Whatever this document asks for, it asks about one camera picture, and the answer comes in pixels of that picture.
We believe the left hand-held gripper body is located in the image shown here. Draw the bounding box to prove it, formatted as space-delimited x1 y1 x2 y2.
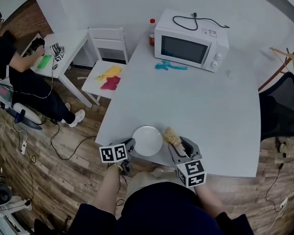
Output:
99 138 138 176

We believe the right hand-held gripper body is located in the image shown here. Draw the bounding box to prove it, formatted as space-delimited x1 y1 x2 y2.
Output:
168 136 207 188

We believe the white round plate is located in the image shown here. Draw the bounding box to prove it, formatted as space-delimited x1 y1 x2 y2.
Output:
132 125 164 157

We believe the beige bristle scrub brush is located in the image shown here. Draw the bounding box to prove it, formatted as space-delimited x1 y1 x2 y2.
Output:
163 126 187 156

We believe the person's right forearm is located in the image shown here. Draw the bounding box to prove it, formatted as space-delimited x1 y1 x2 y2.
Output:
194 182 226 218

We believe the person's left forearm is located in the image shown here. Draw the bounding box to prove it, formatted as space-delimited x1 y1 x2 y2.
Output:
92 164 121 220

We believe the person's dark navy shirt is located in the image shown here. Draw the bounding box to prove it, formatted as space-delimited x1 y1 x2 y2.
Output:
68 181 255 235

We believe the pink cloth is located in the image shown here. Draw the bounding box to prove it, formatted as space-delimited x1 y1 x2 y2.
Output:
100 75 122 91

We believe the yellow cloth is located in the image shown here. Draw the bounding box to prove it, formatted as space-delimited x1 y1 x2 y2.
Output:
96 65 123 81

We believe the teal plastic tool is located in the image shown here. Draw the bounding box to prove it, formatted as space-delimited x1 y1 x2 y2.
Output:
154 60 188 71

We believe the white wooden chair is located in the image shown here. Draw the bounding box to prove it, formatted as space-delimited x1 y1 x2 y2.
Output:
81 27 129 106

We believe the black mesh office chair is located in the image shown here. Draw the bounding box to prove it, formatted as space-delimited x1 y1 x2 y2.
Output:
258 71 294 141

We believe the white microwave oven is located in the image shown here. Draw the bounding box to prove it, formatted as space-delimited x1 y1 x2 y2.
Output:
153 8 230 73

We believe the small white side table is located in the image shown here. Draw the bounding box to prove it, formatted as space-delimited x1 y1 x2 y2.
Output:
21 29 93 108

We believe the red-capped plastic bottle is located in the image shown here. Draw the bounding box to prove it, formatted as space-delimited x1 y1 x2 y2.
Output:
148 18 156 47

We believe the green plastic tray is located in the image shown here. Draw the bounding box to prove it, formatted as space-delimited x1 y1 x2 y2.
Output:
36 54 52 69

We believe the spare hand-held gripper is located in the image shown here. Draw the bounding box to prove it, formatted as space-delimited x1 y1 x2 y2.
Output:
49 42 65 63

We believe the wooden coat stand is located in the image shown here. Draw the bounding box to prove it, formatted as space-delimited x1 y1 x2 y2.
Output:
257 37 294 93

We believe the black floor cable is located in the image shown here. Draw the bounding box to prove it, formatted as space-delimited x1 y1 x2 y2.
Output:
49 121 98 161

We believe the black microwave power cable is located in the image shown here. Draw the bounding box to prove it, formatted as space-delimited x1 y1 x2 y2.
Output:
172 13 230 31

